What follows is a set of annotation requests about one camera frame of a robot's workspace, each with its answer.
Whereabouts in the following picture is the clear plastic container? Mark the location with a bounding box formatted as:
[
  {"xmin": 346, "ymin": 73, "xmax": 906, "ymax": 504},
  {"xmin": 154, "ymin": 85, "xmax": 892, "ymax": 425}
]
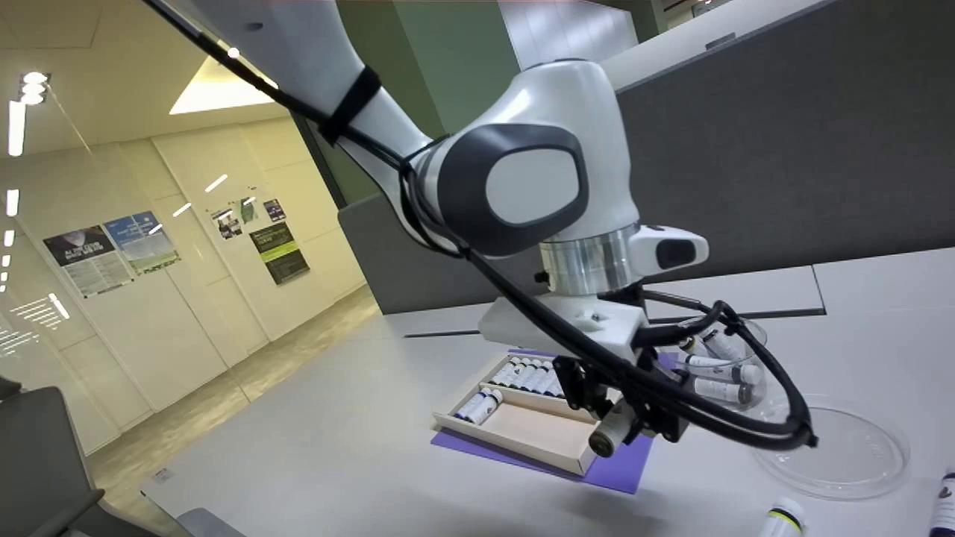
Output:
[{"xmin": 665, "ymin": 314, "xmax": 774, "ymax": 413}]

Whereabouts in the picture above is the dark wall poster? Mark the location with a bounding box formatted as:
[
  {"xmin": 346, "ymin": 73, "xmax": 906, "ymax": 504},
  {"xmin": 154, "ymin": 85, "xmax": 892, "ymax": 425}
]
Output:
[{"xmin": 43, "ymin": 225, "xmax": 136, "ymax": 305}]

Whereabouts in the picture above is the black cable strap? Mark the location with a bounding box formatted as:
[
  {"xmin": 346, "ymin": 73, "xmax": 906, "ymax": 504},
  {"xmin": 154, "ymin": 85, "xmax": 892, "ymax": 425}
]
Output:
[{"xmin": 316, "ymin": 64, "xmax": 389, "ymax": 150}]

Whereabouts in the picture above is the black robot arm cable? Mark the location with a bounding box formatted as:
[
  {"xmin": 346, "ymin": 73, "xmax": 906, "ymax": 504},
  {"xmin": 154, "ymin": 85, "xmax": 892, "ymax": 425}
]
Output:
[{"xmin": 143, "ymin": 0, "xmax": 821, "ymax": 456}]

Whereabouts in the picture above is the dark grey chair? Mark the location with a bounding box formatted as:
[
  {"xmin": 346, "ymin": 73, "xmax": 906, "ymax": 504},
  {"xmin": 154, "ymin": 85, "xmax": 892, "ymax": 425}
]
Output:
[{"xmin": 0, "ymin": 377, "xmax": 109, "ymax": 537}]

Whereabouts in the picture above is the black and green poster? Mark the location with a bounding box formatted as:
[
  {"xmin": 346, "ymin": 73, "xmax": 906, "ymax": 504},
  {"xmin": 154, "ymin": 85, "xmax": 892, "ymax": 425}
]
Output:
[{"xmin": 246, "ymin": 219, "xmax": 313, "ymax": 289}]

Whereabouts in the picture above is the wooden compartment tray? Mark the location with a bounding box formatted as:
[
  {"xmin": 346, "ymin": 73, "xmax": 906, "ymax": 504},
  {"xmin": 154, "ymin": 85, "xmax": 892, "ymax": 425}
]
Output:
[{"xmin": 433, "ymin": 349, "xmax": 603, "ymax": 479}]

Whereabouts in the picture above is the blue wall poster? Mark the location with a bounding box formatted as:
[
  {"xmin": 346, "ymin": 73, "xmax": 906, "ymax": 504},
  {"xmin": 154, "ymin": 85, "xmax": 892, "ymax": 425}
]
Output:
[{"xmin": 103, "ymin": 210, "xmax": 185, "ymax": 279}]

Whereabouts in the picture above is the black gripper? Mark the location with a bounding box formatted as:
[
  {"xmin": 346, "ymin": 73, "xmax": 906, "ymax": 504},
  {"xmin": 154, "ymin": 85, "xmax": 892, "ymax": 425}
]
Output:
[{"xmin": 550, "ymin": 340, "xmax": 694, "ymax": 449}]

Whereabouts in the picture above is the short grey partition panel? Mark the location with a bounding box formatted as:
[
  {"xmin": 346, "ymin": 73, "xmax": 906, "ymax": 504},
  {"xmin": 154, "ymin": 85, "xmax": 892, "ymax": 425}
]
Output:
[{"xmin": 841, "ymin": 0, "xmax": 955, "ymax": 262}]

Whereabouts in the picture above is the clear round lid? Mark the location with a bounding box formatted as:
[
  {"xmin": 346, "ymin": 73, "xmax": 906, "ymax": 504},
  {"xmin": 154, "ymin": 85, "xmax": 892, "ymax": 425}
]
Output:
[{"xmin": 758, "ymin": 399, "xmax": 913, "ymax": 501}]

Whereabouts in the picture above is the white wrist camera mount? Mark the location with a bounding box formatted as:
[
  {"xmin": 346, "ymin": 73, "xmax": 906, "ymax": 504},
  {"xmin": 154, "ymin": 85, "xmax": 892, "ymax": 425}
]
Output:
[{"xmin": 482, "ymin": 289, "xmax": 650, "ymax": 365}]

